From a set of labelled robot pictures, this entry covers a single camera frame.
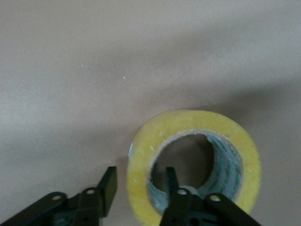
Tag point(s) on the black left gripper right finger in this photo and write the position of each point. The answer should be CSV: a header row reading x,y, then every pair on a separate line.
x,y
188,209

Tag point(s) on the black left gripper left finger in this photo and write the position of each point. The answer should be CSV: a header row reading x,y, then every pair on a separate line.
x,y
89,204

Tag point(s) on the clear yellowish tape roll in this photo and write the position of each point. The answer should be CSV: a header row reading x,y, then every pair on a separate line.
x,y
211,122

